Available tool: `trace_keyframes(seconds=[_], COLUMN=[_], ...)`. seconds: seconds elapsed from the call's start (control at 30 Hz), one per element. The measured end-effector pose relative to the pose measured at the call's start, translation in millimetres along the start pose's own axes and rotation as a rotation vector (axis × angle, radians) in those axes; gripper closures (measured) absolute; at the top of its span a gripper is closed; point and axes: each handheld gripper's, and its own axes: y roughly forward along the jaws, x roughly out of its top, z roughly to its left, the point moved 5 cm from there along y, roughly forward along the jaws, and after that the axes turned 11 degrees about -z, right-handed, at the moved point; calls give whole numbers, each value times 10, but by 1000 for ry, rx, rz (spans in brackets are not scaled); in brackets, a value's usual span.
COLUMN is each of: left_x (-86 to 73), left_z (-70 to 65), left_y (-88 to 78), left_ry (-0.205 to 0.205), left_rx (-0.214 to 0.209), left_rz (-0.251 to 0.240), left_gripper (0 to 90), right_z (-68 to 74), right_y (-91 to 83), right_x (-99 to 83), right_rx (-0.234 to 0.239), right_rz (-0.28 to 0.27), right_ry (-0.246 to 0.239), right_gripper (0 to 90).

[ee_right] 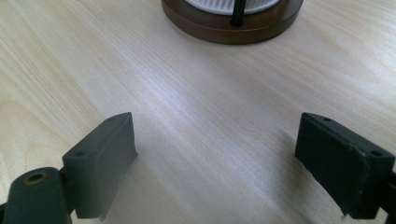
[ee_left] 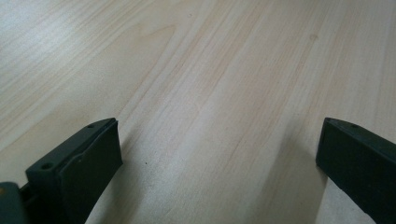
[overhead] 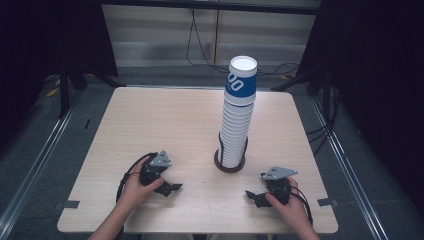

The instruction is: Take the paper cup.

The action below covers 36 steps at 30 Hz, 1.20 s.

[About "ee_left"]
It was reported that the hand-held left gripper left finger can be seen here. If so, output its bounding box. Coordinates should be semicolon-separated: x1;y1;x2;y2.
25;117;123;224

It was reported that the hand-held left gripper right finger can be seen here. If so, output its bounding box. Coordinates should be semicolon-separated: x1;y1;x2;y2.
316;117;396;224

